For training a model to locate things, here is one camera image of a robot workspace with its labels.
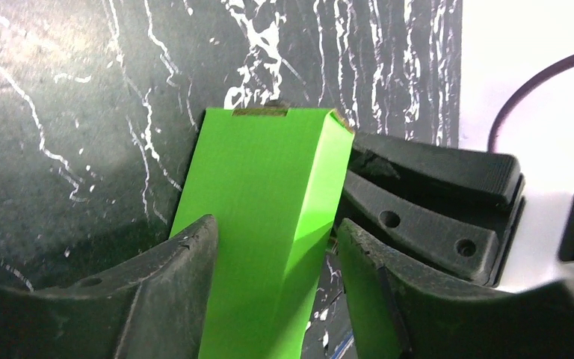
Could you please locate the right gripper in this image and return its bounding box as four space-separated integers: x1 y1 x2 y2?
498 190 574 292

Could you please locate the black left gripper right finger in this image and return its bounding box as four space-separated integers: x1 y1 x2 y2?
337 219 574 358

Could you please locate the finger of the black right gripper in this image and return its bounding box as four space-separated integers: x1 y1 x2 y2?
349 132 522 209
343 171 499 285

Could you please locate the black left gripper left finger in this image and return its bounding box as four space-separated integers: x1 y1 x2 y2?
0 215 218 358

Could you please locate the green paper box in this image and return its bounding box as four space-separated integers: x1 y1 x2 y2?
171 108 354 358

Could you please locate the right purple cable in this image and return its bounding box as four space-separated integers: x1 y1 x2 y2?
487 45 574 153

